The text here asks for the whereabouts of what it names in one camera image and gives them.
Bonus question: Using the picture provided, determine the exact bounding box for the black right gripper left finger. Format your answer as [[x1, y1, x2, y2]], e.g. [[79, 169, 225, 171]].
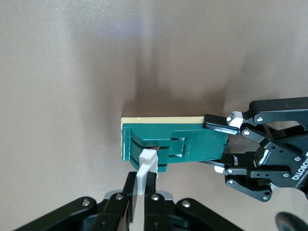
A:
[[14, 171, 139, 231]]

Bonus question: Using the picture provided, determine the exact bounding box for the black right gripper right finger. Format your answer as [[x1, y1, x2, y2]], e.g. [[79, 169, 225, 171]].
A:
[[144, 171, 244, 231]]

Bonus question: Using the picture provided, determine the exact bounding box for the green circuit board module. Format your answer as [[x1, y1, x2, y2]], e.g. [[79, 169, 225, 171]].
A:
[[120, 116, 230, 195]]

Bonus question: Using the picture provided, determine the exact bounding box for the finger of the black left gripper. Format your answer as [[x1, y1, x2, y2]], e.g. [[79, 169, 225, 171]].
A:
[[203, 97, 308, 145]]

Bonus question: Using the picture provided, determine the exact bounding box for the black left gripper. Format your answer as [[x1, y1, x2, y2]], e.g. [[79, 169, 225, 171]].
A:
[[199, 122, 308, 203]]

